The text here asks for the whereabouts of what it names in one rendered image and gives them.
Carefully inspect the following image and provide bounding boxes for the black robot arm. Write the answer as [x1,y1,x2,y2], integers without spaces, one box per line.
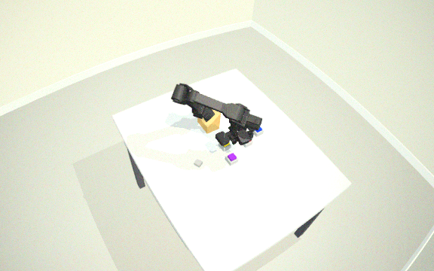
[171,83,263,145]

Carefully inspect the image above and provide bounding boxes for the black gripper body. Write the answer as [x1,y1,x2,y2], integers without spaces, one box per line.
[215,121,255,146]

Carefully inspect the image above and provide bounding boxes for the purple button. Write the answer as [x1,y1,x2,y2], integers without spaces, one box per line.
[225,153,239,166]

